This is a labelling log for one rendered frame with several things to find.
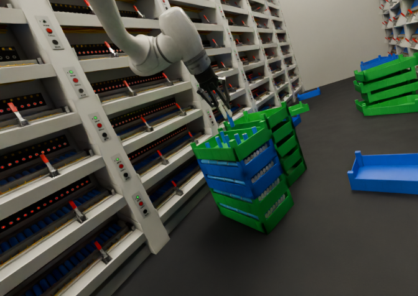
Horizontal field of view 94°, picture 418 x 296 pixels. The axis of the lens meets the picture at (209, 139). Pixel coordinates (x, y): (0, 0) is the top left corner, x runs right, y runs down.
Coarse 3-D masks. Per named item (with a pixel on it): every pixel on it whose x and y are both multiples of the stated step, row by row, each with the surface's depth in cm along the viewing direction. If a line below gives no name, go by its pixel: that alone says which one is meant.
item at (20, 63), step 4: (20, 60) 69; (24, 60) 69; (28, 60) 70; (32, 60) 71; (36, 60) 72; (0, 64) 65; (4, 64) 66; (8, 64) 66; (12, 64) 67; (16, 64) 67; (20, 64) 69; (24, 64) 68; (28, 64) 70; (32, 64) 71
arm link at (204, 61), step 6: (204, 54) 67; (192, 60) 66; (198, 60) 67; (204, 60) 68; (210, 60) 72; (186, 66) 70; (192, 66) 68; (198, 66) 68; (204, 66) 68; (192, 72) 70; (198, 72) 69
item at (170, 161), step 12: (180, 132) 137; (192, 132) 144; (204, 132) 135; (156, 144) 120; (168, 144) 124; (180, 144) 120; (132, 156) 107; (156, 156) 111; (168, 156) 112; (180, 156) 110; (144, 168) 100; (156, 168) 102; (168, 168) 103; (144, 180) 92; (156, 180) 97
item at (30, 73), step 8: (32, 56) 78; (40, 56) 73; (48, 56) 70; (40, 64) 73; (48, 64) 71; (0, 72) 61; (8, 72) 63; (16, 72) 64; (24, 72) 66; (32, 72) 67; (40, 72) 69; (48, 72) 71; (0, 80) 61; (8, 80) 63; (16, 80) 64; (24, 80) 75; (32, 80) 79
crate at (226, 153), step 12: (264, 120) 77; (228, 132) 98; (240, 132) 91; (252, 132) 85; (264, 132) 76; (192, 144) 90; (204, 144) 95; (216, 144) 100; (240, 144) 69; (252, 144) 72; (204, 156) 86; (216, 156) 78; (228, 156) 72; (240, 156) 69
